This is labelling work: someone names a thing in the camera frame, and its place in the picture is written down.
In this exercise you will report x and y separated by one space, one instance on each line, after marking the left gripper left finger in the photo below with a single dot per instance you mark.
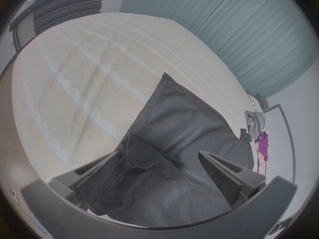
82 180

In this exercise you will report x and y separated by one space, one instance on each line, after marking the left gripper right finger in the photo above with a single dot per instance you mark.
234 180

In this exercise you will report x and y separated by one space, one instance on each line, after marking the black T-shirt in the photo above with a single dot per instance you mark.
174 133

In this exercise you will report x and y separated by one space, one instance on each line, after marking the bed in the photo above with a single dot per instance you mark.
87 71

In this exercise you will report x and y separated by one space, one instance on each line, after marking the pink garment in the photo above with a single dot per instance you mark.
260 162

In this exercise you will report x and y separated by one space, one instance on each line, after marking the purple garment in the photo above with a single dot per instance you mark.
263 144

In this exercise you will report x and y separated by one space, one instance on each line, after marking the grey garment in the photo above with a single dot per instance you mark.
258 122

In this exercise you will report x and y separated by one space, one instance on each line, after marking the white printed pillow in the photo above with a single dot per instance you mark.
255 104

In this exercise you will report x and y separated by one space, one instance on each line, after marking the grey bedside table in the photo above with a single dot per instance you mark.
261 101

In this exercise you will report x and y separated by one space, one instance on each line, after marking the blue-green curtain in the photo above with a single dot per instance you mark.
261 41
174 4

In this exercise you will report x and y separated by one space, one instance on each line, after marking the black chest of drawers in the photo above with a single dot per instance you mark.
67 6

